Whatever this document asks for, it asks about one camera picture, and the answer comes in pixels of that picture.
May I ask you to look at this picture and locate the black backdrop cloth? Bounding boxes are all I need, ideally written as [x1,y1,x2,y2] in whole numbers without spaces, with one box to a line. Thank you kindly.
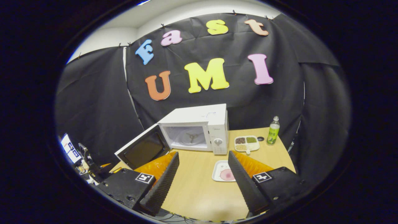
[55,13,352,187]

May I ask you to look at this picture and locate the white papers with blue labels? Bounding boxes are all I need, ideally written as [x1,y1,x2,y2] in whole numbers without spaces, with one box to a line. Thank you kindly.
[61,134,82,164]

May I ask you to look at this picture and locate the pink meat slice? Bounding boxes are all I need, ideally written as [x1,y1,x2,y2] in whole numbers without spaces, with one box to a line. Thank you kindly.
[220,169,235,181]

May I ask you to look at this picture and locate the white square food plate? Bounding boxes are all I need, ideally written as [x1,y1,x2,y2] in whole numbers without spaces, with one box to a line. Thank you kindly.
[212,160,237,182]

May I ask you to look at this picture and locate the green label drink bottle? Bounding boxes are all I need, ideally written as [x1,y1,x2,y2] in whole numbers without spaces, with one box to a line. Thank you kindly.
[266,116,280,145]

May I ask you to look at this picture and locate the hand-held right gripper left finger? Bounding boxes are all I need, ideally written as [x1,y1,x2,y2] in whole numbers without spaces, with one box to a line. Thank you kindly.
[95,152,180,217]

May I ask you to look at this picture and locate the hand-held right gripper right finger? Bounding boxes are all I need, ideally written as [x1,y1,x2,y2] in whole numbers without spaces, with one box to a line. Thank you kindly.
[228,151,311,218]

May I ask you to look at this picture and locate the white microwave oven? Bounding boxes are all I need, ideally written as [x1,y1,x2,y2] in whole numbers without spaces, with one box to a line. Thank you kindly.
[114,104,229,170]

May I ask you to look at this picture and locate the white divided tray with grains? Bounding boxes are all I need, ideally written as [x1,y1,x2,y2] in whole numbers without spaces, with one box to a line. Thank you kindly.
[234,135,260,155]

